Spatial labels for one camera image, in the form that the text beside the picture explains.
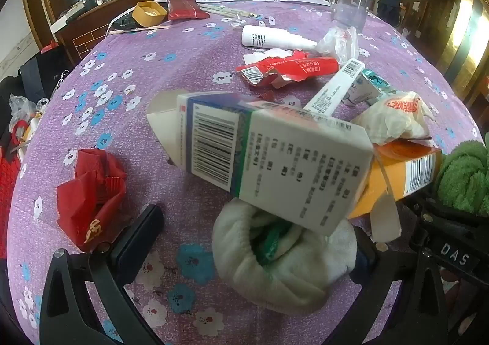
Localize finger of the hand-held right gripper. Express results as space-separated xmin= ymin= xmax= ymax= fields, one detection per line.
xmin=409 ymin=190 xmax=489 ymax=242

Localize purple floral tablecloth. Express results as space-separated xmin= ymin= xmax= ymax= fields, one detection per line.
xmin=8 ymin=0 xmax=484 ymax=345

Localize clear plastic bag red print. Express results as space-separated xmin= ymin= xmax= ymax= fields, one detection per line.
xmin=316 ymin=26 xmax=360 ymax=63

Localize white spray bottle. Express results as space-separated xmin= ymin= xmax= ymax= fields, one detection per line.
xmin=241 ymin=25 xmax=318 ymax=51

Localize clear plastic mug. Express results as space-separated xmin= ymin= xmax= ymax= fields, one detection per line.
xmin=328 ymin=0 xmax=377 ymax=33

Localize red barcode wrapper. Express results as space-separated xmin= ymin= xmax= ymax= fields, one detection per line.
xmin=234 ymin=50 xmax=340 ymax=89

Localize orange cardboard box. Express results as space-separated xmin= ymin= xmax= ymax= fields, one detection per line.
xmin=348 ymin=142 xmax=443 ymax=243

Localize long white barcode box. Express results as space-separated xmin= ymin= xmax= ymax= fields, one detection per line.
xmin=303 ymin=58 xmax=366 ymax=117

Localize green towel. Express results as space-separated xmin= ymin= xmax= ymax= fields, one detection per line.
xmin=435 ymin=140 xmax=489 ymax=214

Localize black flat tool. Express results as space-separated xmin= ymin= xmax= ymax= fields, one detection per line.
xmin=108 ymin=14 xmax=139 ymax=31

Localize paper-wrapped chopsticks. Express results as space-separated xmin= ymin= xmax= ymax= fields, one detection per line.
xmin=198 ymin=3 xmax=261 ymax=19

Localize white green medicine box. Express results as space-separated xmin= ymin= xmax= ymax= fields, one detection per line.
xmin=147 ymin=90 xmax=374 ymax=237

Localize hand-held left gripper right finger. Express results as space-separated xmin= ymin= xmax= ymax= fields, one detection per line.
xmin=344 ymin=227 xmax=450 ymax=345

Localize white sock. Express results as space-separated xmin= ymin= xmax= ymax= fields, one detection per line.
xmin=212 ymin=202 xmax=358 ymax=316

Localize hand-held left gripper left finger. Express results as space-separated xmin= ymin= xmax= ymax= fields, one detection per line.
xmin=40 ymin=203 xmax=165 ymax=345

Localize red wrapper gold print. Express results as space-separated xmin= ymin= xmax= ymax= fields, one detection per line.
xmin=56 ymin=149 xmax=129 ymax=253

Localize wooden counter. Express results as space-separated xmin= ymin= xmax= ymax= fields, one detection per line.
xmin=21 ymin=0 xmax=278 ymax=63

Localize black paper bag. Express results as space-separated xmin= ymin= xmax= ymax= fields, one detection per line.
xmin=19 ymin=48 xmax=72 ymax=102

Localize red flat packet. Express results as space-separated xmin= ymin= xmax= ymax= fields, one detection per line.
xmin=167 ymin=0 xmax=210 ymax=21

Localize dark blue cloth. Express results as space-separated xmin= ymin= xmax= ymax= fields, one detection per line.
xmin=377 ymin=0 xmax=406 ymax=29

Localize teal tissue pack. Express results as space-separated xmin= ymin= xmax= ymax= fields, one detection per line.
xmin=343 ymin=69 xmax=395 ymax=106

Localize yellow round container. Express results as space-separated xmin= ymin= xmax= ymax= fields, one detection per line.
xmin=131 ymin=1 xmax=168 ymax=27

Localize crumpled clear plastic bag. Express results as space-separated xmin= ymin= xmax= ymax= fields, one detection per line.
xmin=8 ymin=95 xmax=51 ymax=128

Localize white paper bag orange print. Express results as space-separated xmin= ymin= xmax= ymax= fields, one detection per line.
xmin=351 ymin=90 xmax=441 ymax=145

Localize wooden stair railing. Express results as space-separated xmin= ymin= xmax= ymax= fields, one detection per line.
xmin=399 ymin=0 xmax=456 ymax=48

